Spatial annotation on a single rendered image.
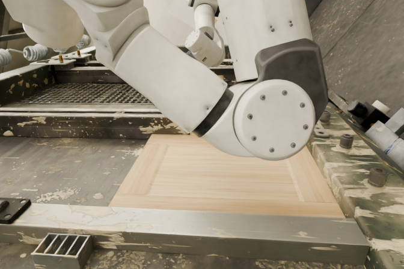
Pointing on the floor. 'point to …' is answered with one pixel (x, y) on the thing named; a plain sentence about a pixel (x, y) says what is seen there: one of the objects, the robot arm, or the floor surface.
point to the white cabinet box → (179, 5)
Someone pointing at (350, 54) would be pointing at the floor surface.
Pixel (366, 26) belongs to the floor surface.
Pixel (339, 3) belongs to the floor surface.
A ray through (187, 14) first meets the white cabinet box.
